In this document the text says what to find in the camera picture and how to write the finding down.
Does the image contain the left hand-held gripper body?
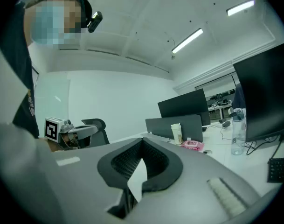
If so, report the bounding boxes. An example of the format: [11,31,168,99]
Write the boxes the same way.
[44,117,80,150]

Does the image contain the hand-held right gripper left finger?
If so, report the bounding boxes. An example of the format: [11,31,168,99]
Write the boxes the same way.
[0,122,144,224]

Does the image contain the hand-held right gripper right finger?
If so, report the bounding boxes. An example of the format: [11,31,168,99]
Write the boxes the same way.
[130,137,263,224]

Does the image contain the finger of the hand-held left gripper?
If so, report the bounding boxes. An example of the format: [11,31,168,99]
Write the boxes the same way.
[74,124,98,140]

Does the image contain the person's left forearm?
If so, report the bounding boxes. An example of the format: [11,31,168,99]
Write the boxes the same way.
[47,139,63,153]

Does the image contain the black office chair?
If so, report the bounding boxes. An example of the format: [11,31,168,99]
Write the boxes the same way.
[81,118,110,148]

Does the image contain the pink wet wipes pack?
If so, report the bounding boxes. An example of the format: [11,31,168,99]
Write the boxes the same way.
[180,137,205,152]

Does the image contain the white lidded cup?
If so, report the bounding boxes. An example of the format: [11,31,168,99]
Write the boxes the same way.
[170,123,183,146]

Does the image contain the grey desk divider panel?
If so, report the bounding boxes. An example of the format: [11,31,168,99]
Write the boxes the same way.
[145,114,204,143]

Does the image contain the clear water bottle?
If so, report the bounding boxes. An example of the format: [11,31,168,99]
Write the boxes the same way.
[230,107,247,155]

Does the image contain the person's black t-shirt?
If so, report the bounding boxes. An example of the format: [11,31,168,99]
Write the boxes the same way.
[0,1,40,139]

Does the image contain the black computer monitor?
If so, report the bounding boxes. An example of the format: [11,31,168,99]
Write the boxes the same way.
[157,88,211,127]
[232,40,284,160]

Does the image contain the black keyboard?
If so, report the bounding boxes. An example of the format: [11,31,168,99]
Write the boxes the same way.
[267,157,284,183]

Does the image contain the cluttered white desk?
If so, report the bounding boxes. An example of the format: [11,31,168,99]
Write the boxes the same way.
[208,98,233,119]

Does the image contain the light blue face mask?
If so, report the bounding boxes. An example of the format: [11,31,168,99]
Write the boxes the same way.
[29,5,83,50]

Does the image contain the person's head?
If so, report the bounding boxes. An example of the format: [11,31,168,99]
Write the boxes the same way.
[24,0,92,50]

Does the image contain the office chair with dark jacket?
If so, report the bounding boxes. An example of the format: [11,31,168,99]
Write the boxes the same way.
[232,83,246,110]

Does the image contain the white roller blind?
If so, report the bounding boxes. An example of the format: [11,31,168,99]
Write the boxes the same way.
[194,73,237,98]

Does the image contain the long ceiling light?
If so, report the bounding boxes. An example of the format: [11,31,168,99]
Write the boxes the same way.
[171,28,204,54]
[226,0,256,17]

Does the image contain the thin black cable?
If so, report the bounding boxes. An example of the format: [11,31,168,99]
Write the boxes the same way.
[220,126,233,141]

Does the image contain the black monitor cables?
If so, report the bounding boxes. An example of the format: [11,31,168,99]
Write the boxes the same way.
[245,138,281,156]

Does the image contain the black head-mounted camera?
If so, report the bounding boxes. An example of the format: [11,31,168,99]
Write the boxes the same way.
[82,0,103,34]

